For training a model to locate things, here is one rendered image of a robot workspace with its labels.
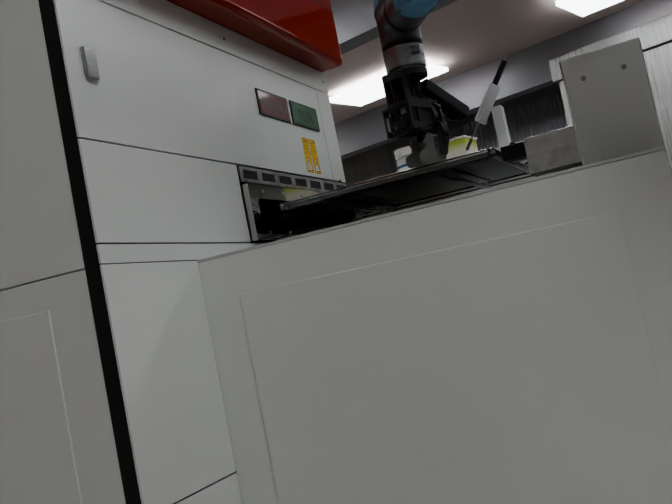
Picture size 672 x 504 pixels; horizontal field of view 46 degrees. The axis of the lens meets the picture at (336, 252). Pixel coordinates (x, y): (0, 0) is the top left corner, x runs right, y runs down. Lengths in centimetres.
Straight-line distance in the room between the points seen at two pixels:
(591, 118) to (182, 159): 56
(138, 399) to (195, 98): 49
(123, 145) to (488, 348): 53
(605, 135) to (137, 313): 61
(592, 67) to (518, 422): 44
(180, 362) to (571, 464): 50
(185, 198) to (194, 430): 32
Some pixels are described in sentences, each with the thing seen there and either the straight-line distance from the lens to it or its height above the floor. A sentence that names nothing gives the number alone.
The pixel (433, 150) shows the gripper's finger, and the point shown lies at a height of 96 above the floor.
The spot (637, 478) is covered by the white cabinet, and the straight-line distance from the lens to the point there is 97.
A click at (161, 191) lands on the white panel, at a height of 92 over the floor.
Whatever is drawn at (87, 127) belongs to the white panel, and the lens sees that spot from 102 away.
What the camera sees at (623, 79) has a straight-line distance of 102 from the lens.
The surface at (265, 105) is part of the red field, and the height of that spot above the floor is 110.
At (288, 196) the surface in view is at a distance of 140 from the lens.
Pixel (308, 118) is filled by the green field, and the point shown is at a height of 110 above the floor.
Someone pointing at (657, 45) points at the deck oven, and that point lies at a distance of 593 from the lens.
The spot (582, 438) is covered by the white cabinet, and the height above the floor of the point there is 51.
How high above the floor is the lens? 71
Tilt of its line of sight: 4 degrees up
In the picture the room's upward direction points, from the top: 11 degrees counter-clockwise
